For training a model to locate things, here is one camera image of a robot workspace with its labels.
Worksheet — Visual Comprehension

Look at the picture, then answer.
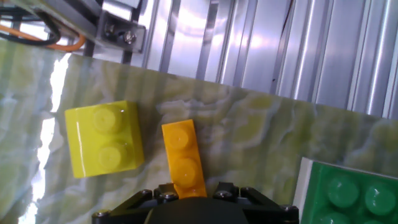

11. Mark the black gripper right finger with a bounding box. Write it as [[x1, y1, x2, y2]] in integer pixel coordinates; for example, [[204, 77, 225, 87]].
[[206, 182, 300, 224]]

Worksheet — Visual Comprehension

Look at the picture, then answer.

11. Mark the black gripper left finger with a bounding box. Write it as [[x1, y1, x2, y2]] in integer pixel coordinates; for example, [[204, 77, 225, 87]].
[[91, 182, 180, 224]]

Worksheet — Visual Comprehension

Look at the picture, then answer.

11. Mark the yellow-orange four-stud block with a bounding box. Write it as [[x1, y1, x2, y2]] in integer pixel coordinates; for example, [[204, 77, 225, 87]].
[[160, 119, 208, 199]]

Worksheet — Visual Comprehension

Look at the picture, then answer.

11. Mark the lime yellow square block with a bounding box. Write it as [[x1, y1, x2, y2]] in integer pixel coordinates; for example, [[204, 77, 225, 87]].
[[64, 100, 146, 179]]

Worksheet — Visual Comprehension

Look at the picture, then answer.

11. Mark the green studded baseplate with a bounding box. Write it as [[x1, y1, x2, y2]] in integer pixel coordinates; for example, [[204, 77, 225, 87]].
[[294, 157, 398, 224]]

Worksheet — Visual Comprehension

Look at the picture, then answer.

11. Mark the orange tube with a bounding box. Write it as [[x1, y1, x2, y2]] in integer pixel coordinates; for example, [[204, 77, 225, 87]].
[[0, 24, 87, 53]]

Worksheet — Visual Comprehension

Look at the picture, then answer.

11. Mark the black bolted angle bracket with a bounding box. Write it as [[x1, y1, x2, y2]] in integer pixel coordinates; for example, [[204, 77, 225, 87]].
[[95, 11, 147, 54]]

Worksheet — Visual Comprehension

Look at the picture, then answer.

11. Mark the black thick cable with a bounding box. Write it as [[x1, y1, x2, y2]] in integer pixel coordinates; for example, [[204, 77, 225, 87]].
[[0, 6, 62, 48]]

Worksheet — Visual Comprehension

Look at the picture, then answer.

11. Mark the grey metal frame bar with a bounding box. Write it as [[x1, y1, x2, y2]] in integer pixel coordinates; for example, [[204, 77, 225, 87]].
[[12, 0, 105, 41]]

